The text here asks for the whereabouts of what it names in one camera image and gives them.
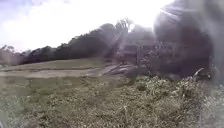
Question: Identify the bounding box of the large dark tree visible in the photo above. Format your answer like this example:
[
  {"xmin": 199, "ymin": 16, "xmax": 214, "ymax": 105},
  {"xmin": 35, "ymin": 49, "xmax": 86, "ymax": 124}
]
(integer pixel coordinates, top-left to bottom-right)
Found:
[{"xmin": 146, "ymin": 0, "xmax": 224, "ymax": 82}]

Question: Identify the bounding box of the weedy green grass ground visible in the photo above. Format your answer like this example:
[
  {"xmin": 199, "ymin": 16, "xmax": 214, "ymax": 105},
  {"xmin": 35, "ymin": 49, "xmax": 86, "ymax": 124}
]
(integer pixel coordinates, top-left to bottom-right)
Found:
[{"xmin": 0, "ymin": 73, "xmax": 224, "ymax": 128}]

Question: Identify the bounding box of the pale dirt track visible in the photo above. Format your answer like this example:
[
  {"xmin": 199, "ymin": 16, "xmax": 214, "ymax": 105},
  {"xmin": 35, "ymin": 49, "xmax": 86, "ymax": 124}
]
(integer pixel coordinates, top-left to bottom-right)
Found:
[{"xmin": 0, "ymin": 63, "xmax": 134, "ymax": 80}]

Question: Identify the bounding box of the row of dark trees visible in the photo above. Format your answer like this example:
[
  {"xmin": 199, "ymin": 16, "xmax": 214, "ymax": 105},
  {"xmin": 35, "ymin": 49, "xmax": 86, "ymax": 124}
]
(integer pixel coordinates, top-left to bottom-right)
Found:
[{"xmin": 0, "ymin": 18, "xmax": 155, "ymax": 66}]

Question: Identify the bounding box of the building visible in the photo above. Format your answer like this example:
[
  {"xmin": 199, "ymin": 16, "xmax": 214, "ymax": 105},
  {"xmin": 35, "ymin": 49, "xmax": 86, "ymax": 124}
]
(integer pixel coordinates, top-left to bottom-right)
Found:
[{"xmin": 114, "ymin": 33, "xmax": 183, "ymax": 67}]

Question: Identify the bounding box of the flat grass field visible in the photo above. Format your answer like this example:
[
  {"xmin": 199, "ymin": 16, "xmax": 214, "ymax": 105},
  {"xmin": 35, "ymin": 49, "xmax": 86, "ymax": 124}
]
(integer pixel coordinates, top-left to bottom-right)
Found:
[{"xmin": 0, "ymin": 57, "xmax": 116, "ymax": 73}]

